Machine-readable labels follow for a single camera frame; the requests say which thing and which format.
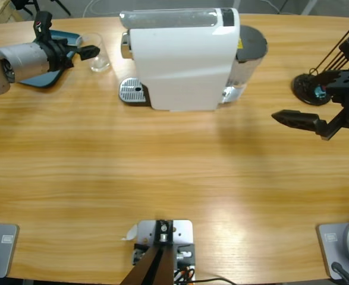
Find clear drinking glass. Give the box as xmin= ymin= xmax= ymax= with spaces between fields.
xmin=78 ymin=32 xmax=112 ymax=73

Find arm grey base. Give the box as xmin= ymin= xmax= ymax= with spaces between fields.
xmin=316 ymin=218 xmax=349 ymax=281
xmin=0 ymin=222 xmax=20 ymax=278

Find white capsule coffee machine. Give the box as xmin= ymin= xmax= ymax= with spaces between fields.
xmin=119 ymin=7 xmax=269 ymax=113

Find black capsule holder with rods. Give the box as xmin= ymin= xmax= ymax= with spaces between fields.
xmin=291 ymin=19 xmax=349 ymax=106

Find black tripod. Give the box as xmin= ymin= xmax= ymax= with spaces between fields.
xmin=12 ymin=0 xmax=71 ymax=21

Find teal plastic tray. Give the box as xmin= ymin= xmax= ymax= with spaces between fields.
xmin=16 ymin=29 xmax=84 ymax=89

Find white tape scrap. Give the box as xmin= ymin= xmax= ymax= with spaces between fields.
xmin=121 ymin=224 xmax=139 ymax=242

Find white floor cable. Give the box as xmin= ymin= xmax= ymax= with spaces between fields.
xmin=83 ymin=0 xmax=127 ymax=18

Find white table frame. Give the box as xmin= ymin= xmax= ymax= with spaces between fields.
xmin=303 ymin=0 xmax=317 ymax=15

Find black cable of base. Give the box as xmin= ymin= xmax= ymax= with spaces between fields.
xmin=331 ymin=261 xmax=349 ymax=285

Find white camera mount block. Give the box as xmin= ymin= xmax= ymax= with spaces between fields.
xmin=132 ymin=219 xmax=196 ymax=281

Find black cable of mount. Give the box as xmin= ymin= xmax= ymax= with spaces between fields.
xmin=191 ymin=277 xmax=237 ymax=285

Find orange wires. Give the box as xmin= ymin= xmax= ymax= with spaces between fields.
xmin=175 ymin=267 xmax=194 ymax=281

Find dark camera post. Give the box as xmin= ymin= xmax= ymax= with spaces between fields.
xmin=120 ymin=219 xmax=175 ymax=285

